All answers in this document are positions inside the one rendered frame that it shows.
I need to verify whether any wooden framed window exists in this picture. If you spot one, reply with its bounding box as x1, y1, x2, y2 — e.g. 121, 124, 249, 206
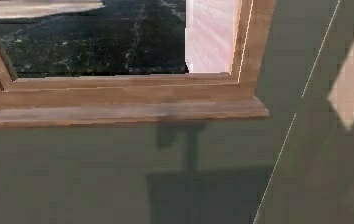
0, 0, 277, 130

